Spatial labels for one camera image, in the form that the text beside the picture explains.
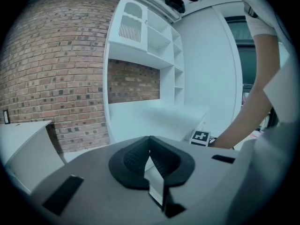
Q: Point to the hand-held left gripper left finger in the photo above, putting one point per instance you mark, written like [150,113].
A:
[98,196]

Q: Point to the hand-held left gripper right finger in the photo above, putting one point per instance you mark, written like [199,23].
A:
[201,184]

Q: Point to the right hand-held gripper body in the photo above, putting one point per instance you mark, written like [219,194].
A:
[200,138]

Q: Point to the person's right forearm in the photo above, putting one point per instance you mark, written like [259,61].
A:
[260,83]

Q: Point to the white desk with hutch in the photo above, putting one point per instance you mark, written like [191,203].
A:
[150,116]

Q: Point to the white low side desk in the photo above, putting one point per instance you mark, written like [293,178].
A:
[25,144]

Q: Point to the black framed glass door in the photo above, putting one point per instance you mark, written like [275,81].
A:
[243,55]

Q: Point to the person's white shirt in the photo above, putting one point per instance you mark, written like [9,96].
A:
[260,20]

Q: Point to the black wall socket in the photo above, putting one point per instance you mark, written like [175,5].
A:
[6,117]

